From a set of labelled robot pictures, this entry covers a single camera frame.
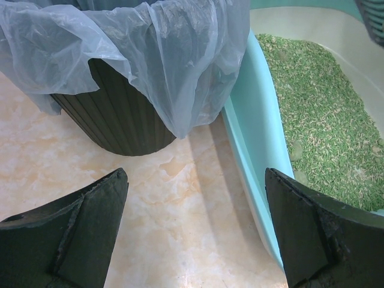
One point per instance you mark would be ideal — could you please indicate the black litter scoop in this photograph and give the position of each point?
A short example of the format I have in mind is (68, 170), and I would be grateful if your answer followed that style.
(372, 13)

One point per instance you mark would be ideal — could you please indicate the green cat litter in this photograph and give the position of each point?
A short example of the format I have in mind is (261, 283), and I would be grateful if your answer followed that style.
(334, 145)

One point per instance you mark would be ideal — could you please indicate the translucent blue bin liner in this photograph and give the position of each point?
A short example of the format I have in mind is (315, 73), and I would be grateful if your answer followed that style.
(183, 56)

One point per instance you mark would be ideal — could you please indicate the black trash bin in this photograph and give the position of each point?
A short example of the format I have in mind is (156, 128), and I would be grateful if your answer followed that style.
(117, 117)

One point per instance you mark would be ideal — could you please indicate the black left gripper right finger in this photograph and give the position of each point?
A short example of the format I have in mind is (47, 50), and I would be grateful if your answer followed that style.
(323, 242)

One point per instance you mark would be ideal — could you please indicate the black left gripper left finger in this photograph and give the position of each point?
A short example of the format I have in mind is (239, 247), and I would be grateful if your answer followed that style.
(67, 242)

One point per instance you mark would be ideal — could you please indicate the teal plastic litter box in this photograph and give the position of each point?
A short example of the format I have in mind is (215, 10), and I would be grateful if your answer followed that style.
(251, 114)

